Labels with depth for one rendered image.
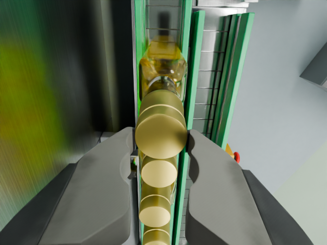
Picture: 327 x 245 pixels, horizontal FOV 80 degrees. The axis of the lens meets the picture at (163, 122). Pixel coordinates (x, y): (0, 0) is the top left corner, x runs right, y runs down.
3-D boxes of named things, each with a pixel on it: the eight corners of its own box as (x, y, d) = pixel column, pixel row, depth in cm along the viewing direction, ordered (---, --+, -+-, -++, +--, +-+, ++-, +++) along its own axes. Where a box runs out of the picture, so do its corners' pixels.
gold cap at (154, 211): (141, 175, 24) (136, 205, 20) (171, 175, 24) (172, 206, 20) (142, 196, 25) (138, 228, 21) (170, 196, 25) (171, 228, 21)
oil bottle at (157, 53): (149, 41, 39) (135, 61, 20) (177, 43, 39) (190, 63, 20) (149, 70, 41) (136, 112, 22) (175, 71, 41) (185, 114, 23)
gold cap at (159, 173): (144, 132, 21) (139, 158, 17) (177, 134, 21) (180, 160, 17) (143, 159, 22) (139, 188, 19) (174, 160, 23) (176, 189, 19)
